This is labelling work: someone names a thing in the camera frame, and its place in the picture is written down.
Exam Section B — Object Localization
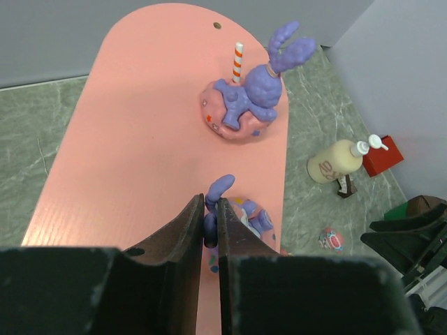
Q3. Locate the brown snack packet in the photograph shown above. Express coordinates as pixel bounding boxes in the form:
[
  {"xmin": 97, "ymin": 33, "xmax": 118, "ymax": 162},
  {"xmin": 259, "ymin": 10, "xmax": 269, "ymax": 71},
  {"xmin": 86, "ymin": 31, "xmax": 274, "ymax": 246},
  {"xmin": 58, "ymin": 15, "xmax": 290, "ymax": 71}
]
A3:
[{"xmin": 337, "ymin": 174, "xmax": 357, "ymax": 199}]

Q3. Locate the pink blue patterned egg toy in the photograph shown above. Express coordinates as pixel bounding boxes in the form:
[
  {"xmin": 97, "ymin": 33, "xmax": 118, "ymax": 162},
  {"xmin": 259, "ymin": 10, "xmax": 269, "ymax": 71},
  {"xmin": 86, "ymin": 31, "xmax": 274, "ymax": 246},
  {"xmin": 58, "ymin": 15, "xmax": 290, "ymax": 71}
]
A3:
[{"xmin": 318, "ymin": 228, "xmax": 344, "ymax": 253}]

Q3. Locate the pink three-tier shelf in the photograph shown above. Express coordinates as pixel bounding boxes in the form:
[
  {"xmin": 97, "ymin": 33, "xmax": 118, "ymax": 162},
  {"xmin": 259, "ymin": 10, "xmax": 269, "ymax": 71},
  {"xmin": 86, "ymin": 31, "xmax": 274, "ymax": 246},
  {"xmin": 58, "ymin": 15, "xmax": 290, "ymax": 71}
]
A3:
[{"xmin": 20, "ymin": 6, "xmax": 289, "ymax": 335}]

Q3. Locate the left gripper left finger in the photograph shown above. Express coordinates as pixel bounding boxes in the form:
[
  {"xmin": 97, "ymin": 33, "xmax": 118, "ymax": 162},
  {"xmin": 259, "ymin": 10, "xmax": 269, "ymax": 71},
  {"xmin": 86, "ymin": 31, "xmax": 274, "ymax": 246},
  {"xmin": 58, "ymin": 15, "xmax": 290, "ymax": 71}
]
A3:
[{"xmin": 1, "ymin": 194, "xmax": 204, "ymax": 334}]

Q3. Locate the red rectangular box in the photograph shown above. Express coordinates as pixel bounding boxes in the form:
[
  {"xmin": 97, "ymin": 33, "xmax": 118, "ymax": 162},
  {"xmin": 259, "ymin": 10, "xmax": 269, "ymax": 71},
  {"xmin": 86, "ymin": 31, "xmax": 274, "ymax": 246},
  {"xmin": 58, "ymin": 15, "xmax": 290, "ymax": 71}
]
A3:
[{"xmin": 362, "ymin": 135, "xmax": 404, "ymax": 177}]

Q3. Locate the purple bunny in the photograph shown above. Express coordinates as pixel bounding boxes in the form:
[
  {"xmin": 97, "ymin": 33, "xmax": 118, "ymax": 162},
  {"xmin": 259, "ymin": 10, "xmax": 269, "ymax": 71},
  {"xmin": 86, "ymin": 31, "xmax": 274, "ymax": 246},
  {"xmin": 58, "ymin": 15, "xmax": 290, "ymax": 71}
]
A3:
[
  {"xmin": 200, "ymin": 21, "xmax": 316, "ymax": 141},
  {"xmin": 202, "ymin": 174, "xmax": 277, "ymax": 274}
]

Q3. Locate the brown and green roll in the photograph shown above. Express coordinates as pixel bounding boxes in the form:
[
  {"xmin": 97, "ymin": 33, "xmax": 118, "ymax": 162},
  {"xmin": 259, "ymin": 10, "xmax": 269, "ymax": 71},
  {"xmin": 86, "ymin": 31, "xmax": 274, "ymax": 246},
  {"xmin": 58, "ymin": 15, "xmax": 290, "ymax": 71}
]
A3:
[{"xmin": 383, "ymin": 195, "xmax": 446, "ymax": 221}]

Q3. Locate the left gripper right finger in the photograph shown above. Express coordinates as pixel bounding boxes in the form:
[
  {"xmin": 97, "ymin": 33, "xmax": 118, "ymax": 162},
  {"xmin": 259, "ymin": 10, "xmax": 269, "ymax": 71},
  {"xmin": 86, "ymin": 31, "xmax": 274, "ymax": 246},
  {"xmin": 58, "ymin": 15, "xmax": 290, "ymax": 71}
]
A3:
[{"xmin": 217, "ymin": 199, "xmax": 421, "ymax": 334}]

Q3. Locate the cream pump lotion bottle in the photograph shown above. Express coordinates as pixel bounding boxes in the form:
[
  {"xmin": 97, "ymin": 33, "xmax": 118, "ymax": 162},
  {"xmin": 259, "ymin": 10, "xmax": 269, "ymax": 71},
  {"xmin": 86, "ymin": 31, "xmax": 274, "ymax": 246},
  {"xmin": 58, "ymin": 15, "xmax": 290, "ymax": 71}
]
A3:
[{"xmin": 307, "ymin": 135, "xmax": 389, "ymax": 184}]

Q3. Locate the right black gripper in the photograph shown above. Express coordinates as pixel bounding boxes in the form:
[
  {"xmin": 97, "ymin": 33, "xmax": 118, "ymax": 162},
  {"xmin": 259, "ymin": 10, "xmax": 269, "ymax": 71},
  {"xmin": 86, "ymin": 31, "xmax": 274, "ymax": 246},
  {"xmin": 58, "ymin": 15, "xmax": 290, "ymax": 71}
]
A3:
[{"xmin": 360, "ymin": 203, "xmax": 446, "ymax": 334}]

